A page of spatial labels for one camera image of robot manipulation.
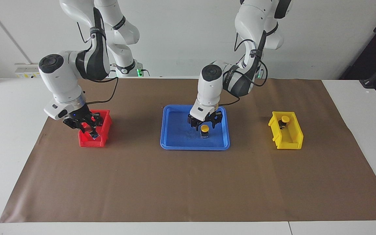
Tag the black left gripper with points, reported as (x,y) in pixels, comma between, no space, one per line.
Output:
(208,118)

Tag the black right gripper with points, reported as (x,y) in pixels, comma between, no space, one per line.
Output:
(76,117)

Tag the yellow push button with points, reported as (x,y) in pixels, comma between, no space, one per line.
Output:
(204,128)
(285,118)

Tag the red push button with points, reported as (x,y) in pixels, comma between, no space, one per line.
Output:
(95,134)

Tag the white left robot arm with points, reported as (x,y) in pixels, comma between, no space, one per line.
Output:
(209,88)

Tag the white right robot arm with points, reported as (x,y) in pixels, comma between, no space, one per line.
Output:
(60,81)

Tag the red plastic bin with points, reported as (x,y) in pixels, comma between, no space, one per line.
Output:
(90,142)

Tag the blue plastic tray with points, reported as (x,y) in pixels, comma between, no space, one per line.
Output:
(175,130)

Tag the brown paper table mat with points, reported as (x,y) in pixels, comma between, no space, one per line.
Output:
(188,182)

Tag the white power strip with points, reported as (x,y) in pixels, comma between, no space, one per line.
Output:
(26,71)

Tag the yellow plastic bin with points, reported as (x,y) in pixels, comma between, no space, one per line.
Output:
(289,145)

